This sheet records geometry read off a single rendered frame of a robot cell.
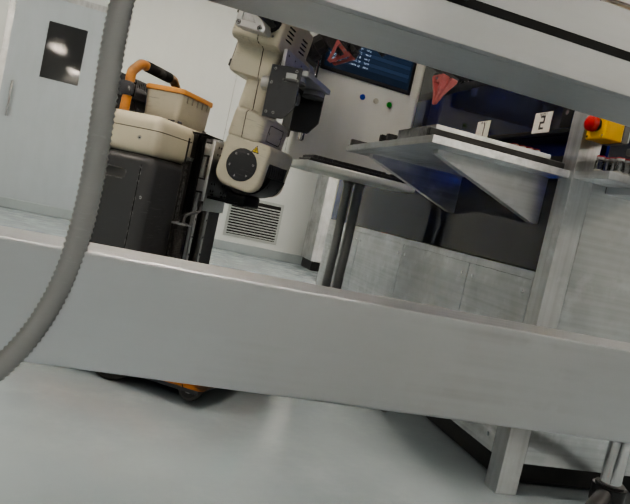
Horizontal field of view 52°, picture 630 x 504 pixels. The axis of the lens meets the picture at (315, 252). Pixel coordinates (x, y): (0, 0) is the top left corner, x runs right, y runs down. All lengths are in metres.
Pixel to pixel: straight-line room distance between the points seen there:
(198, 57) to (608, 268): 5.78
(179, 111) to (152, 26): 5.00
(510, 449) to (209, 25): 6.00
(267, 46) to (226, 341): 1.52
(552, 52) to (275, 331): 0.43
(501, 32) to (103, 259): 0.48
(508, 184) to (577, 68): 1.05
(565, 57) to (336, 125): 1.85
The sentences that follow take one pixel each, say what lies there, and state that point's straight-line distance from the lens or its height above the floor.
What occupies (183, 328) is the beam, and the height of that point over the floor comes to 0.49.
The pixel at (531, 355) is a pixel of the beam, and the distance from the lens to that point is 0.84.
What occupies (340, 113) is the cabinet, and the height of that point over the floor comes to 1.03.
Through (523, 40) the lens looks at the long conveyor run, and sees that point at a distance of 0.78.
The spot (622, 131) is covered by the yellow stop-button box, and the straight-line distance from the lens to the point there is 1.80.
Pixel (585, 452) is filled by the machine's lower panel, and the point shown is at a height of 0.14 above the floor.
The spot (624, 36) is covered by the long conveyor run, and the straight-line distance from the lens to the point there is 0.85.
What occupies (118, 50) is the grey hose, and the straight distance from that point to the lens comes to 0.68.
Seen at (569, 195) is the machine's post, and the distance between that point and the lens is 1.82.
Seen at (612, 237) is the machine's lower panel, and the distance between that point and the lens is 1.91.
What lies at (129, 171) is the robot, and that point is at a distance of 2.07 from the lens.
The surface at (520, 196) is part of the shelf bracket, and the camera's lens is 1.86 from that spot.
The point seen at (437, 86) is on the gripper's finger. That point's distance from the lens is 1.80.
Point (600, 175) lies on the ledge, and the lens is 1.74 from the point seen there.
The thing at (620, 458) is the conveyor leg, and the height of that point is 0.21.
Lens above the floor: 0.64
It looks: 4 degrees down
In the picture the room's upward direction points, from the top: 12 degrees clockwise
